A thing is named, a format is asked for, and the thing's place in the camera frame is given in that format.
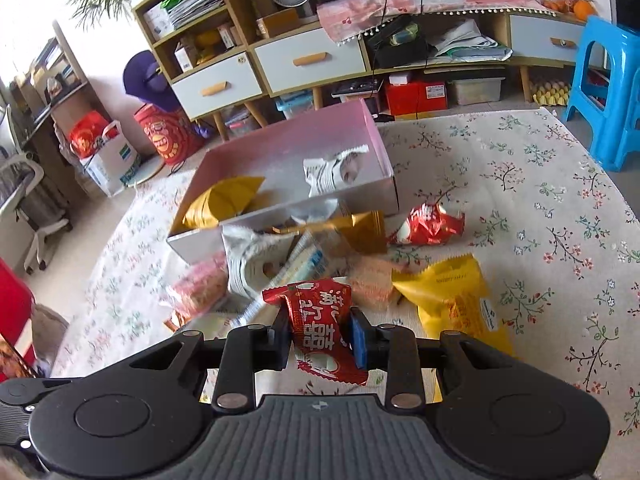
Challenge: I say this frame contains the red printed drum bucket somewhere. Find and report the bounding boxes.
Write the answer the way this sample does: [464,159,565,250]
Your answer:
[134,102,205,166]

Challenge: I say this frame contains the stack of papers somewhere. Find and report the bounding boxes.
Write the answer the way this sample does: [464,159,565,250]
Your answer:
[159,0,226,31]

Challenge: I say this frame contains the red cardboard box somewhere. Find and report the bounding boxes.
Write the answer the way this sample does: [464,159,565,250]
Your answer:
[384,81,448,117]

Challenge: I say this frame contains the purple plush toy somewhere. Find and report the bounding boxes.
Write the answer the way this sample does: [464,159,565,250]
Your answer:
[122,50,183,113]

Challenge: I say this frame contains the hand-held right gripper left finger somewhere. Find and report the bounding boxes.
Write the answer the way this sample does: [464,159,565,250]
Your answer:
[116,309,292,414]

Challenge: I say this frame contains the floral tablecloth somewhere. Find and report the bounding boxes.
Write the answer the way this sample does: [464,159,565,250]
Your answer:
[50,107,640,441]

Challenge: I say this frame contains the blue plastic stool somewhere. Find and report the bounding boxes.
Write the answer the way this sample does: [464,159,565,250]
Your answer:
[565,15,640,171]

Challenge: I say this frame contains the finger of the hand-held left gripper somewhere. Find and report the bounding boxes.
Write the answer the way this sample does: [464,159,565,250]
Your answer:
[0,377,83,411]

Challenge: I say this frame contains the yellow round toy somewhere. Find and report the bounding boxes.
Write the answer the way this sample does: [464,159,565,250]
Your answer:
[195,30,223,61]

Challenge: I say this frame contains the orange wafer packet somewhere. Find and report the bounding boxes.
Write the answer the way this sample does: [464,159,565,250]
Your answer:
[345,255,401,311]

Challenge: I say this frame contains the round white board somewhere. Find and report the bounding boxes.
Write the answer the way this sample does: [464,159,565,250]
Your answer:
[122,157,163,188]

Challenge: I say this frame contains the red and white snack packet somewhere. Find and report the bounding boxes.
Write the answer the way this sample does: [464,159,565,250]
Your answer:
[387,203,466,247]

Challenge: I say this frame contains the black desk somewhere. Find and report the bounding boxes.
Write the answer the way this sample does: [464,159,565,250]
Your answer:
[0,22,108,161]

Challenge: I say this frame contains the gold brown snack bar packet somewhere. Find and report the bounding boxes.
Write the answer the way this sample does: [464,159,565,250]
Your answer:
[270,210,388,256]

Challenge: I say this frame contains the storage box with black items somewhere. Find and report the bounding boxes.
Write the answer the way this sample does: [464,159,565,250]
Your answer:
[330,79,383,111]

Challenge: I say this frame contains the small clear storage box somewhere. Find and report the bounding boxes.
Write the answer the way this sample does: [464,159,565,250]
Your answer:
[222,105,261,138]

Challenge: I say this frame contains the white snack packet grey print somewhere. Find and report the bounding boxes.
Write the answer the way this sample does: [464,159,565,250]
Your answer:
[303,145,371,198]

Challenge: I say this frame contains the red snack packet white print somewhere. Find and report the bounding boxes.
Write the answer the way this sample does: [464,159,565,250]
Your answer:
[262,278,369,387]

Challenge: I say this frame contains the white shopping bag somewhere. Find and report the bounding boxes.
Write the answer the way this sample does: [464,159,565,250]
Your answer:
[80,120,143,198]

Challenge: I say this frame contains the pink printed cloth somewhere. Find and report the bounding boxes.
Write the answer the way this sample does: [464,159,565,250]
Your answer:
[316,0,551,46]

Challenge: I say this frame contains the blue lid storage box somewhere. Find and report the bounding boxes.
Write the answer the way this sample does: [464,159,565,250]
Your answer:
[275,91,316,121]

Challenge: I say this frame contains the pink cardboard box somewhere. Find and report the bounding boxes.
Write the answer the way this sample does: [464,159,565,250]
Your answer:
[166,99,400,264]

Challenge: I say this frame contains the white box on shelf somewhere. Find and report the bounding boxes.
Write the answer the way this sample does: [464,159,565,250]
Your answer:
[145,2,173,38]

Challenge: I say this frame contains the small white carton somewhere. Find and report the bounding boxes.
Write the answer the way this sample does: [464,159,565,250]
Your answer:
[174,42,197,73]

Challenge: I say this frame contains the yellow egg tray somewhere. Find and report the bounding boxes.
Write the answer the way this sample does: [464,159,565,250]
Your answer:
[530,80,571,108]

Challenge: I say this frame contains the orange gold snack packet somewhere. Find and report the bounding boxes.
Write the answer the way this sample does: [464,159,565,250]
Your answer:
[181,176,266,231]

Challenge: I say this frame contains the white and blue snack packet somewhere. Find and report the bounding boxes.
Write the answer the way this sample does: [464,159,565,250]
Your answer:
[235,232,331,326]

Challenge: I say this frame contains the black bag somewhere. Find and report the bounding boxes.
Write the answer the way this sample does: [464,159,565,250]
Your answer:
[367,15,431,68]

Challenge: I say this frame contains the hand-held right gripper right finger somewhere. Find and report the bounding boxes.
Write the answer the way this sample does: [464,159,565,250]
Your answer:
[350,307,528,411]

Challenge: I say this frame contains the pile of papers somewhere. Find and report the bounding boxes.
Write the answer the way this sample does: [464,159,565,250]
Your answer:
[430,20,515,63]

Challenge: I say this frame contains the brown cardboard box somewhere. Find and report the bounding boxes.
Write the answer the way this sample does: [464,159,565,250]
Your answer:
[256,7,301,38]

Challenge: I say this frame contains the pink snack packet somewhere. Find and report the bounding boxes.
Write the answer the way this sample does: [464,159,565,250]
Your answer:
[165,255,231,326]

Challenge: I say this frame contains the white office chair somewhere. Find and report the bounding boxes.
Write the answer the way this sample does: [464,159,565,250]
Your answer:
[0,150,71,276]

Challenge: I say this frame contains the large yellow snack packet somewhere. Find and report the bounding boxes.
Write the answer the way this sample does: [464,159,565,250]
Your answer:
[391,253,516,356]

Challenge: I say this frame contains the large white snack packet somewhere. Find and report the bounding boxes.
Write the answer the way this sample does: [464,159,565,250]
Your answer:
[221,225,301,301]

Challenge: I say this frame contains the red gift bag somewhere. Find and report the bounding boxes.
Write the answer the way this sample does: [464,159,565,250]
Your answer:
[69,112,111,158]

